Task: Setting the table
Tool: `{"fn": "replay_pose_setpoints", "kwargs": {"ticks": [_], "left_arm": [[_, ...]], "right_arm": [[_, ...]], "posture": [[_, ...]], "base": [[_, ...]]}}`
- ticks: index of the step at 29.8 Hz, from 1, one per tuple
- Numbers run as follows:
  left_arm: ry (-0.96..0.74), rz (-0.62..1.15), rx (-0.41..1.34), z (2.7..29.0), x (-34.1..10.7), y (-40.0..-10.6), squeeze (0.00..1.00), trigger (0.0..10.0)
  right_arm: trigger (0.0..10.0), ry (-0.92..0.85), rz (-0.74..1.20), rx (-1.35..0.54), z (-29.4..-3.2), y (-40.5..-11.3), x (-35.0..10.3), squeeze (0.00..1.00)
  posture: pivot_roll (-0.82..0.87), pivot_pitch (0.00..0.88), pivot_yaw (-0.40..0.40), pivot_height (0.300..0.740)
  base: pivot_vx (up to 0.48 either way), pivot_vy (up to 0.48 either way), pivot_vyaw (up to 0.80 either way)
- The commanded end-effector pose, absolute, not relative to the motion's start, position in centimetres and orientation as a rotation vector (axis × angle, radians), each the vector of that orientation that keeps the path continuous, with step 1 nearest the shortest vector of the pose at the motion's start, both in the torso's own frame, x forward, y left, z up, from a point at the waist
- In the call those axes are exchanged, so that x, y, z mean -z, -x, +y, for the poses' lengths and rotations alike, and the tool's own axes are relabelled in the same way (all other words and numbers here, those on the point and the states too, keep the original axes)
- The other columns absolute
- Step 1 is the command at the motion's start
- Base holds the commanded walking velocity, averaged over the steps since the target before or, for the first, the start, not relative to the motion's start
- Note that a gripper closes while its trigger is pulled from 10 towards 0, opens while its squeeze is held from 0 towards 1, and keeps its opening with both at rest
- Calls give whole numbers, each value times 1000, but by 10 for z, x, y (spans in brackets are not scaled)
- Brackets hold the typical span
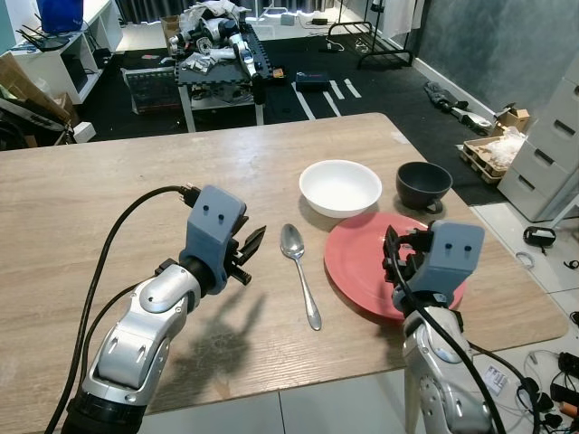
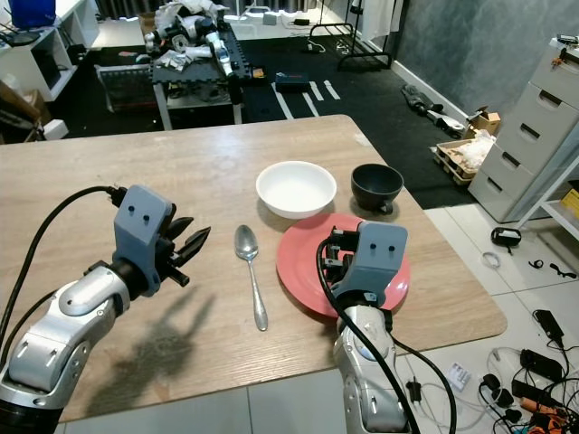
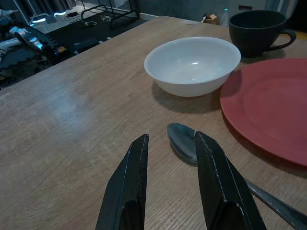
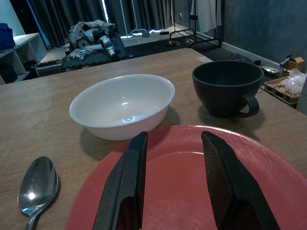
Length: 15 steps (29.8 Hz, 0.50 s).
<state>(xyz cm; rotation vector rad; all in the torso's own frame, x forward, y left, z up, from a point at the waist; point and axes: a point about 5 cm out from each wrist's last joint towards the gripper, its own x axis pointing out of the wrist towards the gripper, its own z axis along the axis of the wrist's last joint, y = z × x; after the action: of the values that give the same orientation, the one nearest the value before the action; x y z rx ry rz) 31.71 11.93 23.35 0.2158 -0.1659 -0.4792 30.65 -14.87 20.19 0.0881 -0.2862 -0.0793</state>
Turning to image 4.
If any small open cardboard box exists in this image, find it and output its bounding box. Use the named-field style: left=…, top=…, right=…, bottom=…
left=279, top=54, right=306, bottom=73

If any black cup with handle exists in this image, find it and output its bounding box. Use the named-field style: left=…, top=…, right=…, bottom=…
left=191, top=60, right=265, bottom=119

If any white bowl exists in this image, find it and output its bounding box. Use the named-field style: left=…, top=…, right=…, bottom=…
left=69, top=73, right=176, bottom=141

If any white pole stand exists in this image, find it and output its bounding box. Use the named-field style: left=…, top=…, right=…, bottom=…
left=119, top=0, right=151, bottom=38

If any clear plastic bag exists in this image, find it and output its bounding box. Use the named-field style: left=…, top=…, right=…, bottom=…
left=279, top=68, right=307, bottom=97

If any silver metal spoon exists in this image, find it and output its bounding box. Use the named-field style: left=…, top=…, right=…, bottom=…
left=17, top=156, right=59, bottom=230

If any black clothes rack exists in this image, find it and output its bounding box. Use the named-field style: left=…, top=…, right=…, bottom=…
left=168, top=0, right=223, bottom=50

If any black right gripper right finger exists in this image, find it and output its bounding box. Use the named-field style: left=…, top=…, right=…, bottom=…
left=201, top=130, right=282, bottom=230

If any red plate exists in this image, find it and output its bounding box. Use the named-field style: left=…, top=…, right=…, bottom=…
left=64, top=124, right=307, bottom=230

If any white hanging garment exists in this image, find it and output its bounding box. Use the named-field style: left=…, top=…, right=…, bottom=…
left=190, top=0, right=223, bottom=34

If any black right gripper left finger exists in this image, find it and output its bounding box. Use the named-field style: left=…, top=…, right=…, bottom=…
left=92, top=131, right=149, bottom=230

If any dark grey curtain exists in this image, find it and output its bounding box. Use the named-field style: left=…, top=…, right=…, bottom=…
left=26, top=0, right=192, bottom=48

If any flat cardboard tray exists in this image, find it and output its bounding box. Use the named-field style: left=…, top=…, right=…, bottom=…
left=263, top=76, right=301, bottom=109

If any blue bag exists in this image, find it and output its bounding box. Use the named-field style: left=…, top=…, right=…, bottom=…
left=0, top=23, right=16, bottom=48

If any grey cloth on floor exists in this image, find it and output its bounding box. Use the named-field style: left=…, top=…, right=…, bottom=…
left=230, top=52, right=262, bottom=66

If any grey robot lying down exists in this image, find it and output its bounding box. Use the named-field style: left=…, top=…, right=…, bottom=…
left=62, top=19, right=120, bottom=58

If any white shelf unit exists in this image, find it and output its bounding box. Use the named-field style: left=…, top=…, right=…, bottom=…
left=0, top=32, right=47, bottom=85

